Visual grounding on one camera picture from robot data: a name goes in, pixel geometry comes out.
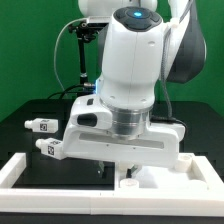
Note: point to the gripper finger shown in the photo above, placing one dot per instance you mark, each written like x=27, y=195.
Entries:
x=130, y=171
x=101, y=167

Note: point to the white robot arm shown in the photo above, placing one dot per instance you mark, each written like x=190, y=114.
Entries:
x=114, y=124

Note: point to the white U-shaped obstacle fence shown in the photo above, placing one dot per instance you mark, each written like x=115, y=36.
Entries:
x=203, y=196

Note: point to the black camera stand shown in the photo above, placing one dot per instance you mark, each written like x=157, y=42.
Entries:
x=85, y=35

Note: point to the white square tabletop part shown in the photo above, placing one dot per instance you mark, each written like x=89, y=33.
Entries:
x=166, y=176

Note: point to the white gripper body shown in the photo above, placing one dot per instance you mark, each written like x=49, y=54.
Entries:
x=157, y=146

